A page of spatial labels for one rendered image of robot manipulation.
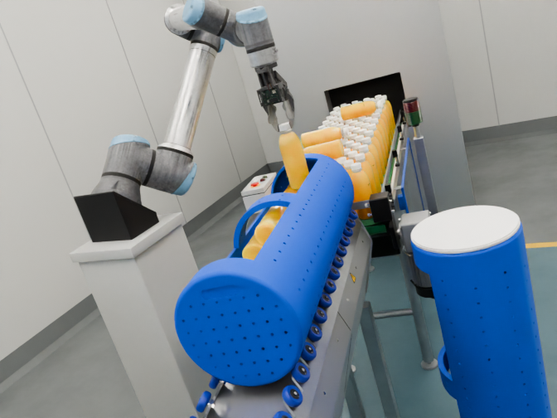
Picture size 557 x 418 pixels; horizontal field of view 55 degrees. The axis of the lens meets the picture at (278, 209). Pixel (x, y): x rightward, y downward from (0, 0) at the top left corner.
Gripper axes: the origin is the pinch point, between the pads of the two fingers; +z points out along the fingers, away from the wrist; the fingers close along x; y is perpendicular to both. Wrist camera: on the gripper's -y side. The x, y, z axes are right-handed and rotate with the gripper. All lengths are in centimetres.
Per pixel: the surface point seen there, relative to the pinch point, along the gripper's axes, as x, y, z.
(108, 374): -175, -69, 137
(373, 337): 9, -7, 87
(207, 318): -5, 76, 22
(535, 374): 59, 36, 74
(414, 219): 31, -27, 50
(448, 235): 44, 31, 32
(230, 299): 1, 75, 19
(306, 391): 11, 76, 43
